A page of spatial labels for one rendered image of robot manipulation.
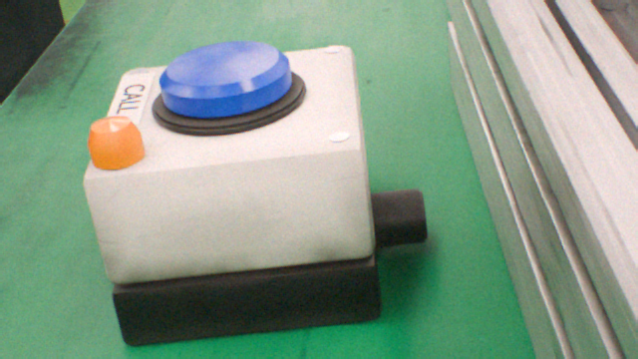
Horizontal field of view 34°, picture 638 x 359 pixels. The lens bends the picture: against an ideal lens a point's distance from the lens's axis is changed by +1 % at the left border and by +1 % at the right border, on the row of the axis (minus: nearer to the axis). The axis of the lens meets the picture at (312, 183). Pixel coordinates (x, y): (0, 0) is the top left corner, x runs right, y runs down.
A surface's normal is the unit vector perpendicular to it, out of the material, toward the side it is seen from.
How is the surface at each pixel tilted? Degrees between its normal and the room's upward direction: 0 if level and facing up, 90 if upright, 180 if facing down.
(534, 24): 0
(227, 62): 3
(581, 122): 0
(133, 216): 90
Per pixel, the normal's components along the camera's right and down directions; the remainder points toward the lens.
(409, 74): -0.12, -0.87
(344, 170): 0.00, 0.48
